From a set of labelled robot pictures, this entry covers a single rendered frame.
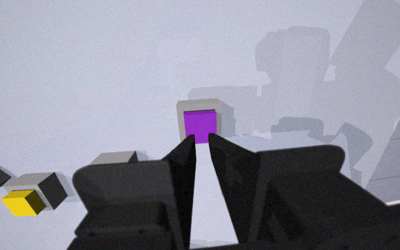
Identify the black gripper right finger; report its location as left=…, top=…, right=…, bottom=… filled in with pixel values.
left=208, top=133, right=346, bottom=243

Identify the purple button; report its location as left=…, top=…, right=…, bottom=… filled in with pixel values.
left=176, top=98, right=222, bottom=144

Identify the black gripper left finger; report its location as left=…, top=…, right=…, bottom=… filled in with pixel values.
left=72, top=134, right=197, bottom=250

